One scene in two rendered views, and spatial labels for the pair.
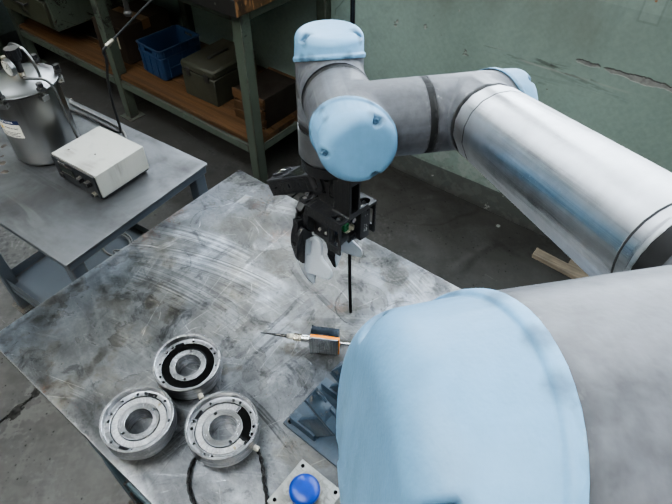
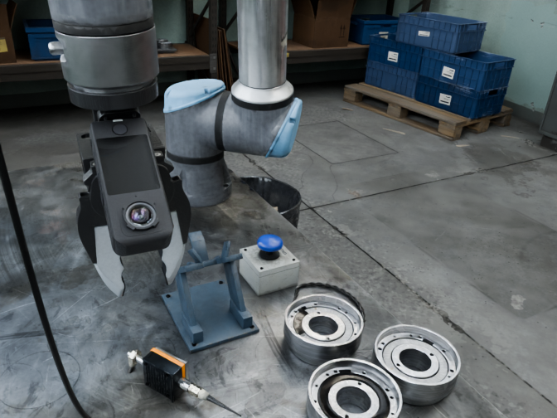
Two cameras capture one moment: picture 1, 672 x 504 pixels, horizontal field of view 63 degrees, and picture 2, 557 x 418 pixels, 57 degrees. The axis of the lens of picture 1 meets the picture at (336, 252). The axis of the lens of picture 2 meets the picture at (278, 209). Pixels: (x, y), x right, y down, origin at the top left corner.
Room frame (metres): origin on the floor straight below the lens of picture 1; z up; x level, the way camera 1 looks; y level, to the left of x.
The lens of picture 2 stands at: (0.89, 0.29, 1.28)
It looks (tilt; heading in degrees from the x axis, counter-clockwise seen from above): 28 degrees down; 201
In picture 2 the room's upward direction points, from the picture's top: 4 degrees clockwise
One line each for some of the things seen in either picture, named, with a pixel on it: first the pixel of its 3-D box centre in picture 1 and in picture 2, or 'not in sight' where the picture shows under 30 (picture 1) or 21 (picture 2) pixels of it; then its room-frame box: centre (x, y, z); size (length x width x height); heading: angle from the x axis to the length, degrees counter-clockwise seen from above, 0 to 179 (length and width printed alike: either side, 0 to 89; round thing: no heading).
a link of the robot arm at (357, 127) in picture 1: (364, 121); not in sight; (0.46, -0.03, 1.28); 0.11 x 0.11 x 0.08; 10
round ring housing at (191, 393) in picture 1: (188, 367); (352, 405); (0.47, 0.23, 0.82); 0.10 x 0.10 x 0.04
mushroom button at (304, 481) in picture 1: (305, 494); (269, 252); (0.26, 0.04, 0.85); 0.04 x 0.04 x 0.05
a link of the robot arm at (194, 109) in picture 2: not in sight; (198, 115); (0.04, -0.22, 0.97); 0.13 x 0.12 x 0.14; 100
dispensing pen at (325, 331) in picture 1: (310, 337); (179, 384); (0.53, 0.04, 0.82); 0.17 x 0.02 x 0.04; 81
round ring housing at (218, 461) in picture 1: (223, 430); (322, 330); (0.36, 0.16, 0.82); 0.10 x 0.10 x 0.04
